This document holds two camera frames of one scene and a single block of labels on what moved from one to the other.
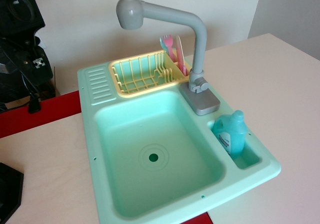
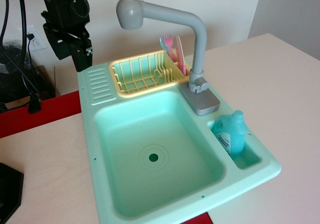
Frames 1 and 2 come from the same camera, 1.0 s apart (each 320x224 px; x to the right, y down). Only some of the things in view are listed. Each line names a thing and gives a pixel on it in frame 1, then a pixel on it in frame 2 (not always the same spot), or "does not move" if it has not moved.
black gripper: (20, 17) to (67, 10)
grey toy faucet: (129, 10) does not move
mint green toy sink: (151, 158) does not move
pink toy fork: (168, 40) does not move
